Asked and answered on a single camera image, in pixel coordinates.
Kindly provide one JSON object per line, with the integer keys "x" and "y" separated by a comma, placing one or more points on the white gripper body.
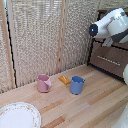
{"x": 107, "y": 42}

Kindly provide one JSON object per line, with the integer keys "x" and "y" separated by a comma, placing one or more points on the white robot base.
{"x": 121, "y": 120}

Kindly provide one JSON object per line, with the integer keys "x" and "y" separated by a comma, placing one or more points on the dark brown drawer cabinet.
{"x": 101, "y": 11}

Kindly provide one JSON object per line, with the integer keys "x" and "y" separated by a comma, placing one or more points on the blue mug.
{"x": 76, "y": 86}

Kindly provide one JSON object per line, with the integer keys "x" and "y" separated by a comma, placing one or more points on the yellow wooden block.
{"x": 64, "y": 80}

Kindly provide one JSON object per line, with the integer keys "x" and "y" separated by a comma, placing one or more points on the woven bamboo screen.
{"x": 31, "y": 36}

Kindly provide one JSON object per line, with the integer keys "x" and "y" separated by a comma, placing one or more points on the pink mug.
{"x": 43, "y": 83}

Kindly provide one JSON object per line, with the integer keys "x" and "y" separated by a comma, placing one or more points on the white patterned plate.
{"x": 18, "y": 116}

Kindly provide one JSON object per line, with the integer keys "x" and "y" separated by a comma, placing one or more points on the thin wooden post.
{"x": 60, "y": 40}

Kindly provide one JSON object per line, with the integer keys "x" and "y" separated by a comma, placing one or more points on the wide wooden post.
{"x": 8, "y": 50}

